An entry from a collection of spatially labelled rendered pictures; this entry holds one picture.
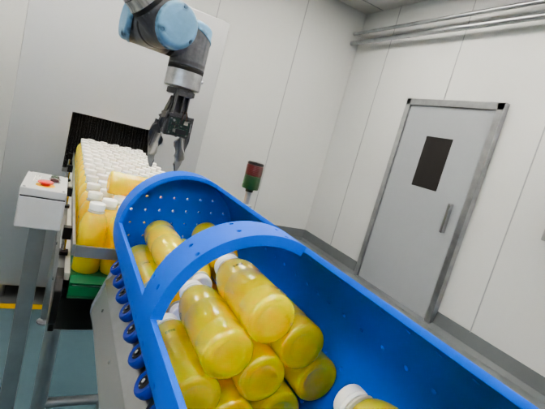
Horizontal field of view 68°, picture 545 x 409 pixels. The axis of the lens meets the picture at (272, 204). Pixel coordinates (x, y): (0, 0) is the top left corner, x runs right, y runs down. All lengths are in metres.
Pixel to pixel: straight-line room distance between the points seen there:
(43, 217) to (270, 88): 4.78
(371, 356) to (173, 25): 0.69
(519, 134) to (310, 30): 3.06
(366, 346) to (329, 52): 5.70
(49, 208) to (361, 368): 0.82
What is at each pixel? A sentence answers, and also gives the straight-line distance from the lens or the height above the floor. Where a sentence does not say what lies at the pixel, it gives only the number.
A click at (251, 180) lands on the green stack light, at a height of 1.19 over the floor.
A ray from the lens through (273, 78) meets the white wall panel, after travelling 5.71.
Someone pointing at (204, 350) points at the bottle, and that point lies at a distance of 0.51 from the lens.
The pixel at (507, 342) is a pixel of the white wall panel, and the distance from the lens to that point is 4.11.
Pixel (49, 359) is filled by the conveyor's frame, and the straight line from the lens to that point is 1.61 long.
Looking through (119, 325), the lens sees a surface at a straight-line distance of 0.90.
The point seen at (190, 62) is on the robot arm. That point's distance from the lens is 1.07.
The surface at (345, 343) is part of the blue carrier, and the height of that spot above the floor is 1.10.
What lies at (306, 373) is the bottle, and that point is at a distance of 0.60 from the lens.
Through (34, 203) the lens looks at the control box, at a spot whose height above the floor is 1.06.
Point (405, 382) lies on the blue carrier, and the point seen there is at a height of 1.12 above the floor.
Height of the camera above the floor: 1.36
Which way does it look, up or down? 9 degrees down
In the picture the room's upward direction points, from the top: 15 degrees clockwise
